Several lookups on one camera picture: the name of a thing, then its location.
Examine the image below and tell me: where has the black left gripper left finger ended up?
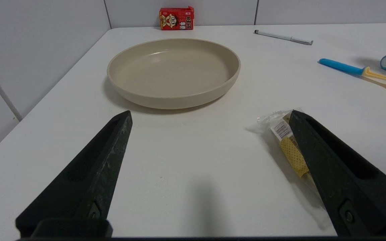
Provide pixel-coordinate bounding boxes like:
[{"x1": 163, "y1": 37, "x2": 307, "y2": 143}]
[{"x1": 15, "y1": 110, "x2": 133, "y2": 238}]

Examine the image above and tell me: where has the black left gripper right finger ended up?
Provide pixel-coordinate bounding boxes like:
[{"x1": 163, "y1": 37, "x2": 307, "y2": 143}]
[{"x1": 288, "y1": 110, "x2": 386, "y2": 237}]

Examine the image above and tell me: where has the beige round plate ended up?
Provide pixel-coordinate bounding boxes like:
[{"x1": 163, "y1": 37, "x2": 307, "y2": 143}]
[{"x1": 107, "y1": 38, "x2": 241, "y2": 110}]

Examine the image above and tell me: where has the yellow snack packet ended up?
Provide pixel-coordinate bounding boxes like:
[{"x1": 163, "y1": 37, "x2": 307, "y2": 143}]
[{"x1": 257, "y1": 108, "x2": 326, "y2": 210}]

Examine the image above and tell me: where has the white marker pen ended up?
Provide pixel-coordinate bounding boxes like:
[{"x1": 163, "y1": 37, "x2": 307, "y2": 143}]
[{"x1": 254, "y1": 30, "x2": 314, "y2": 46}]

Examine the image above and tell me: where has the red milk carton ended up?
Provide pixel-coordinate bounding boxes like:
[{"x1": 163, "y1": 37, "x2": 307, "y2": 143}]
[{"x1": 159, "y1": 6, "x2": 195, "y2": 31}]

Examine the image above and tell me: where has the blue handled yellow spatula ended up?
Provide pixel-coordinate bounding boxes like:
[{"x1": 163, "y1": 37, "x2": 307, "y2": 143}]
[{"x1": 319, "y1": 58, "x2": 386, "y2": 92}]

